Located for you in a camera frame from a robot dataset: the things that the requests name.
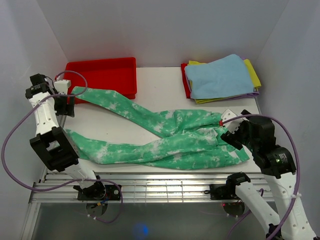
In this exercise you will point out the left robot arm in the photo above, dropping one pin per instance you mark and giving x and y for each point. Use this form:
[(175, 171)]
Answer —
[(51, 143)]

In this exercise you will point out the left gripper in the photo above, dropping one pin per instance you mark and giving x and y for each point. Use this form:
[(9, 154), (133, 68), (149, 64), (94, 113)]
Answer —
[(67, 109)]

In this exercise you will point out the green tie-dye trousers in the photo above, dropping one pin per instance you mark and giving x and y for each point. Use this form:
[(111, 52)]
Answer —
[(189, 139)]

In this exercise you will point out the red plastic bin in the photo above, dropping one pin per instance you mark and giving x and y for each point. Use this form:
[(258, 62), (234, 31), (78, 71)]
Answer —
[(118, 74)]

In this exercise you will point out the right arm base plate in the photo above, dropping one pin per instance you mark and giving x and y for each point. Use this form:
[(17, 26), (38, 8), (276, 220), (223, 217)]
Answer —
[(222, 192)]

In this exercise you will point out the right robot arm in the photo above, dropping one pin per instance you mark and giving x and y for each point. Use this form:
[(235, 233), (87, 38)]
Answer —
[(281, 170)]

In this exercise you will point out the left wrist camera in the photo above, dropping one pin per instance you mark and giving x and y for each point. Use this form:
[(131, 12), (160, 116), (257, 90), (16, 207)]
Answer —
[(62, 86)]

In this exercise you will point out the yellow folded cloth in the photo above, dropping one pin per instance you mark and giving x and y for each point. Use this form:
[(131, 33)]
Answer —
[(254, 78)]

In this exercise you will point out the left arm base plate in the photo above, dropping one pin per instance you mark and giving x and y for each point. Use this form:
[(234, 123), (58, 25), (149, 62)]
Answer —
[(111, 193)]

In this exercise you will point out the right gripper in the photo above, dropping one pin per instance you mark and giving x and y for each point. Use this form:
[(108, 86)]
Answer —
[(232, 139)]

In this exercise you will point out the aluminium rail frame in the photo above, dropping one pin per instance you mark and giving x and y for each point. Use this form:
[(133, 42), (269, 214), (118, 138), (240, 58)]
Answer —
[(154, 204)]

